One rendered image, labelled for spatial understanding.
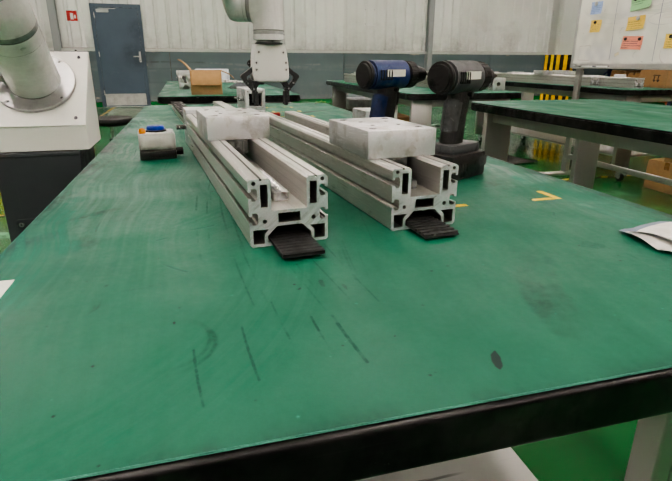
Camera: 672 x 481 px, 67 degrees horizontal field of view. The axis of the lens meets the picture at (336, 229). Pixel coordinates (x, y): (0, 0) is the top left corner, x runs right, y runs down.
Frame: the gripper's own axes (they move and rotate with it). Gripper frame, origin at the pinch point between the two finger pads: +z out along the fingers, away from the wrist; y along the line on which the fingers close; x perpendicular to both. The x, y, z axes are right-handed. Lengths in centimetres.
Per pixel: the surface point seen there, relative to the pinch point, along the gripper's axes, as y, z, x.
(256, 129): 16, 1, 54
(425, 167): -2, 3, 82
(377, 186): 5, 6, 81
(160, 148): 31.4, 8.3, 21.8
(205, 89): -6, 8, -207
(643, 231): -24, 9, 100
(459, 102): -21, -4, 61
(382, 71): -13.1, -8.9, 44.4
